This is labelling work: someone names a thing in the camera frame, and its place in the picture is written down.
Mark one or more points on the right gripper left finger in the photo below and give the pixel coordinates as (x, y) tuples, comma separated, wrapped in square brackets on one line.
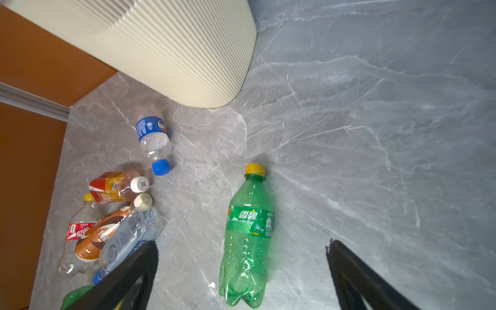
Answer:
[(129, 286)]

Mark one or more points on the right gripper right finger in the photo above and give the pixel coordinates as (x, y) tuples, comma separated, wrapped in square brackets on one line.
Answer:
[(357, 285)]

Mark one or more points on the large green Sprite bottle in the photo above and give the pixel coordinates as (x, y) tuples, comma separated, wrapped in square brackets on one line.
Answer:
[(74, 296)]

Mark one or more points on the brown Nescafe bottle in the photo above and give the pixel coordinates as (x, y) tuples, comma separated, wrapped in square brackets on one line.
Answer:
[(91, 243)]

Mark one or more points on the pale blue label bottle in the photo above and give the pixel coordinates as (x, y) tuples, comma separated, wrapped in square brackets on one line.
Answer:
[(142, 225)]

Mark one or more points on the clear bottle red label yellow cap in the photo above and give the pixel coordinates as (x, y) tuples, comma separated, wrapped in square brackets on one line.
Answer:
[(87, 217)]

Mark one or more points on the small green Sprite bottle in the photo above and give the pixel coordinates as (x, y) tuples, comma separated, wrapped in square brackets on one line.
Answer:
[(249, 228)]

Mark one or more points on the blue label clear bottle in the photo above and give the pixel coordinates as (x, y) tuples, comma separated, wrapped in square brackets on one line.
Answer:
[(153, 137)]

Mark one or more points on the cream ribbed waste bin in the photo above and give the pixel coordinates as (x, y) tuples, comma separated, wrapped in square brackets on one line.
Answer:
[(197, 53)]

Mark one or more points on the left aluminium corner post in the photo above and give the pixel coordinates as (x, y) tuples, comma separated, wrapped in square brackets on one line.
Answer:
[(33, 103)]

